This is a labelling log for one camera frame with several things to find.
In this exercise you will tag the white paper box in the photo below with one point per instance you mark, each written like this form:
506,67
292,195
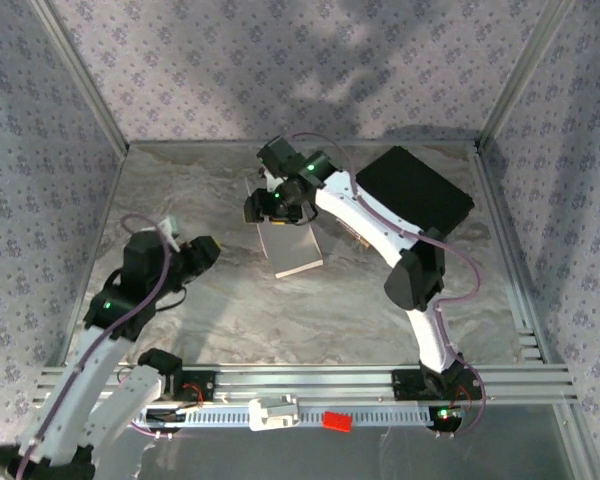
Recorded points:
292,250

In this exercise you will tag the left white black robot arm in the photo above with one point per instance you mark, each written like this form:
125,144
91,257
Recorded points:
60,420

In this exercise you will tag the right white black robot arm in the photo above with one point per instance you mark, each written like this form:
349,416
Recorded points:
370,220

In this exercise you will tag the black case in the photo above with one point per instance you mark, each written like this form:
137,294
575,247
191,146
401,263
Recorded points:
415,190

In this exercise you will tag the black controller board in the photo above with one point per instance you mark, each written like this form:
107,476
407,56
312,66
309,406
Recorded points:
162,417
447,417

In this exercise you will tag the red plastic block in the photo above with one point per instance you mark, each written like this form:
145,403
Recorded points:
337,421

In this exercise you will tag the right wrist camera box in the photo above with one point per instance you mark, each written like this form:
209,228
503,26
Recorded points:
266,176

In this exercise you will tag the aluminium side rail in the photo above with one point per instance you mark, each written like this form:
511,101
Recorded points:
100,225
514,250

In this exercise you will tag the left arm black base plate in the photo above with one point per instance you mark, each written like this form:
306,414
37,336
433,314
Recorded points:
205,385

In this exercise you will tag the long aluminium frame rail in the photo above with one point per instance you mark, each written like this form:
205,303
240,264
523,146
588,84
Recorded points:
305,380

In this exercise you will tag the white plastic bracket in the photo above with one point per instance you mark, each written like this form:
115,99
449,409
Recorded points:
267,417

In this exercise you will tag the aluminium frame post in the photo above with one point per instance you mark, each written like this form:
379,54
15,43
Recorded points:
89,85
525,75

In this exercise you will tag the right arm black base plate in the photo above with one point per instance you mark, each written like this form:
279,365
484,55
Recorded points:
405,385

